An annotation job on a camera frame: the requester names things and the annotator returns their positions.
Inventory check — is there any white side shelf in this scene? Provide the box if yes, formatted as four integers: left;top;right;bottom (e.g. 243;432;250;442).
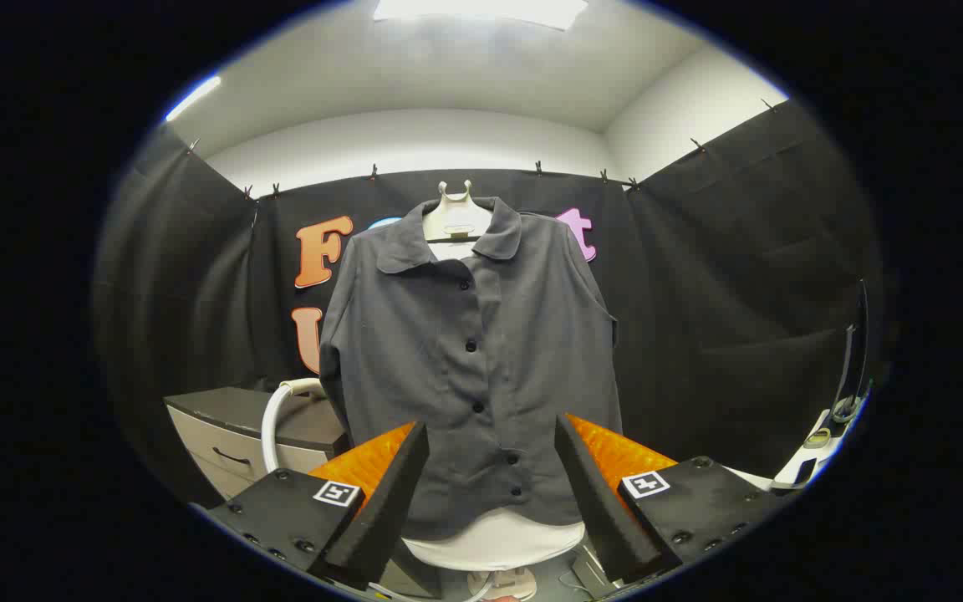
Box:
770;408;860;496

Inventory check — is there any dark grey button shirt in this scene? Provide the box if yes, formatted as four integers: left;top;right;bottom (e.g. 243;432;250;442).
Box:
318;196;623;542

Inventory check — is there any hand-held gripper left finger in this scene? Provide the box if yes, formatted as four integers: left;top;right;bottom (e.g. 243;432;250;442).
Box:
189;421;432;593

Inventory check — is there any white steamer hose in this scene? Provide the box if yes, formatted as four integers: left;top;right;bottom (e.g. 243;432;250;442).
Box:
261;378;329;474

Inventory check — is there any cream clothes hanger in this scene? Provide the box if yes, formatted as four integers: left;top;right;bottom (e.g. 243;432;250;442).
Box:
421;180;492;245

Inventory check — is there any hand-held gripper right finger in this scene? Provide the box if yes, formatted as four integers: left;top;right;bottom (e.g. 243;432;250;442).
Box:
553;412;786;586

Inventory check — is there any white table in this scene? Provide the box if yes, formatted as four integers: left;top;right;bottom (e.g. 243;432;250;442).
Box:
724;466;777;492

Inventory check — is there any black upright stand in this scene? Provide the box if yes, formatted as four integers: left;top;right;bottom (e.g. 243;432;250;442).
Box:
833;280;874;419

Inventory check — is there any ceiling light panel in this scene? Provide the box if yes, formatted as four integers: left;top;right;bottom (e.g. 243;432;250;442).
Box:
373;0;589;32

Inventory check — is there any grey drawer cabinet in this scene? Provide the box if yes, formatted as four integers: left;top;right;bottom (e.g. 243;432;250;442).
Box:
164;386;353;503

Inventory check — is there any white ironing board pad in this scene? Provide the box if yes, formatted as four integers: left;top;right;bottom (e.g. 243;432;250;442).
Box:
402;508;587;573

